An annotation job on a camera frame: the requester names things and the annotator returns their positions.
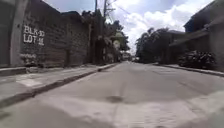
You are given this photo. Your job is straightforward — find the dark bush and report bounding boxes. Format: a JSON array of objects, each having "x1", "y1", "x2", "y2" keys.
[{"x1": 177, "y1": 50, "x2": 217, "y2": 70}]

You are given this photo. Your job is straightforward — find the grey concrete road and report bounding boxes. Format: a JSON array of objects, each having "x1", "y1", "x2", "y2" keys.
[{"x1": 0, "y1": 61, "x2": 224, "y2": 128}]

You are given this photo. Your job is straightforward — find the grey concrete sidewalk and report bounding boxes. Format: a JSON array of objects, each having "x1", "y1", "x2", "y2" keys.
[{"x1": 0, "y1": 62, "x2": 118, "y2": 109}]

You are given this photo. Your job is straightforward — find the overhead wires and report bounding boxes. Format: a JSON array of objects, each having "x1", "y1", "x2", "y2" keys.
[{"x1": 105, "y1": 0, "x2": 134, "y2": 17}]

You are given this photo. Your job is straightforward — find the trees behind wall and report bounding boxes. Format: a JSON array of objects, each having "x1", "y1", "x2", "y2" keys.
[{"x1": 81, "y1": 9, "x2": 131, "y2": 64}]

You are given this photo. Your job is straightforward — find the concrete kerb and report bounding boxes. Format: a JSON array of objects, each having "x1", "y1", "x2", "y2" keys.
[{"x1": 152, "y1": 63, "x2": 224, "y2": 78}]

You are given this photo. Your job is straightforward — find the dark trees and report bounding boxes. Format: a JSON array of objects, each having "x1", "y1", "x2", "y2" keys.
[{"x1": 134, "y1": 27, "x2": 174, "y2": 65}]

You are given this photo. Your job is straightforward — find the dark building with awning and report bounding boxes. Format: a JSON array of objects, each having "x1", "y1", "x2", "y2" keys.
[{"x1": 168, "y1": 0, "x2": 224, "y2": 72}]

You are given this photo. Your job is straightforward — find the utility pole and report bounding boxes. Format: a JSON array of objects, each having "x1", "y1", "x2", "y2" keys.
[{"x1": 101, "y1": 0, "x2": 109, "y2": 64}]

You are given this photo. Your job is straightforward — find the concrete pillar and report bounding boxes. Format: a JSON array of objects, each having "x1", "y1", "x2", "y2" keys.
[{"x1": 9, "y1": 0, "x2": 30, "y2": 67}]

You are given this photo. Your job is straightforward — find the grey concrete block wall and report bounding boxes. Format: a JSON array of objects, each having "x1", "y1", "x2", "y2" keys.
[{"x1": 19, "y1": 0, "x2": 92, "y2": 68}]

